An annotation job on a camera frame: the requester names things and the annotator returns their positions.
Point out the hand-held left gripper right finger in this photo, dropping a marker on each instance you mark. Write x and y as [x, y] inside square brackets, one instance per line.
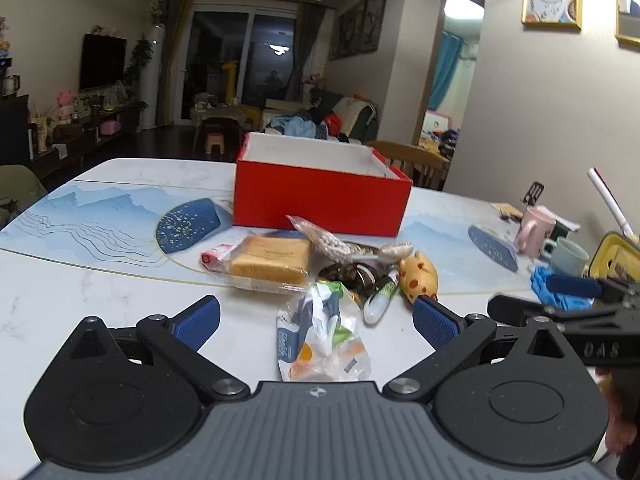
[435, 322]

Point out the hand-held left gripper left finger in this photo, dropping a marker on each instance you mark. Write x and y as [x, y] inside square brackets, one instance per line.
[197, 321]

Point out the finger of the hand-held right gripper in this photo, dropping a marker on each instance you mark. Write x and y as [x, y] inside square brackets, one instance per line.
[510, 306]
[572, 286]

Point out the dark snack packet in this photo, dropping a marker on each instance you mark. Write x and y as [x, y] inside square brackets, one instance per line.
[345, 276]

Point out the white blue packet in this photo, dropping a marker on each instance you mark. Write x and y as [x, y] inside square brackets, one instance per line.
[310, 331]

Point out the red cardboard box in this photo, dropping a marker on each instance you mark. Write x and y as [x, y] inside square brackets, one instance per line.
[320, 200]

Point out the person's right hand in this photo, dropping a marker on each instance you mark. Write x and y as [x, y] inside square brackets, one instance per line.
[620, 410]

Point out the light green mug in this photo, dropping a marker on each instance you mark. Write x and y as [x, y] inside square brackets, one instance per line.
[570, 257]

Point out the blue glove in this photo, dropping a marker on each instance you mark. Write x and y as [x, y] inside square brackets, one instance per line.
[541, 282]

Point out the yellow spotted toy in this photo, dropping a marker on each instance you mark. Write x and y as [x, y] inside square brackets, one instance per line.
[417, 276]

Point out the yellow container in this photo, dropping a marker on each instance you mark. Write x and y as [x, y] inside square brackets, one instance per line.
[607, 250]

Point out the green white tube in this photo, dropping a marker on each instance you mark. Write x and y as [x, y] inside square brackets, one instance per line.
[377, 304]

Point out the pink mug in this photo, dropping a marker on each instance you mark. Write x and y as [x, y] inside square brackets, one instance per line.
[532, 227]

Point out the small purple item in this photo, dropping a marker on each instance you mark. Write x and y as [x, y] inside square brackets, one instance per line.
[511, 215]

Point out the white rolled tube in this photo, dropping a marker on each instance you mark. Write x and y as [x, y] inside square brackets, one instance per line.
[607, 201]

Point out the packaged bread slice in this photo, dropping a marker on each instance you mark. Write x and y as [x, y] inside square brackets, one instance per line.
[272, 258]

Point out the black phone stand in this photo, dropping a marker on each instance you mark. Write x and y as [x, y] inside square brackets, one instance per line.
[534, 192]

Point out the bag of white beads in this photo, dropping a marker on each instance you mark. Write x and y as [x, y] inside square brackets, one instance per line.
[327, 245]

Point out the wooden chair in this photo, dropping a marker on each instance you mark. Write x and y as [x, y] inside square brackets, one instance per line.
[415, 157]

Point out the pink stool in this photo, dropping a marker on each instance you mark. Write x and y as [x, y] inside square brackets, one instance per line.
[214, 142]

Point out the small coffee table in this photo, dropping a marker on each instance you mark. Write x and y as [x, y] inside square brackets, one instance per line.
[220, 116]

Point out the dark television cabinet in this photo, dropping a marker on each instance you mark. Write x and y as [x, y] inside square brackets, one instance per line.
[75, 141]

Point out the pile of clothes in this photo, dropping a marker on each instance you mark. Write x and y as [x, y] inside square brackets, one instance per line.
[300, 126]

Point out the green chair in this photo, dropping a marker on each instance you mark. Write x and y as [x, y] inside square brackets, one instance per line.
[20, 190]

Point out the sofa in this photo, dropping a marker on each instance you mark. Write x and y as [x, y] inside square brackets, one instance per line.
[357, 115]

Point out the white tower air conditioner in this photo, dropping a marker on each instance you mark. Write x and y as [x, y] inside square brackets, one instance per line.
[150, 85]

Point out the yellow giraffe toy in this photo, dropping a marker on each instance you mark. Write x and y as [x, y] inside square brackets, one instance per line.
[230, 80]

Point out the blue curtain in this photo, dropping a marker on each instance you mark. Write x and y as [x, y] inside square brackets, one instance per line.
[446, 70]

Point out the pink plush toy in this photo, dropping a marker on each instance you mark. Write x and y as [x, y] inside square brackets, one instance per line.
[65, 102]

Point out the grey yellow curtain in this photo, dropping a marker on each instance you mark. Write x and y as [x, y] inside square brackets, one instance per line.
[175, 60]

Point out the glass sliding door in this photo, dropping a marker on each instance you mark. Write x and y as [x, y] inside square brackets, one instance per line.
[235, 60]

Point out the green potted plant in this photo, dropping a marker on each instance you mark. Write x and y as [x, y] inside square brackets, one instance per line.
[142, 55]

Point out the black television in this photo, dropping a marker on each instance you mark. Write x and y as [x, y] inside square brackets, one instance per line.
[102, 62]

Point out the dark wall paintings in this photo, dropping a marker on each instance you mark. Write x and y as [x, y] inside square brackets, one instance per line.
[360, 25]

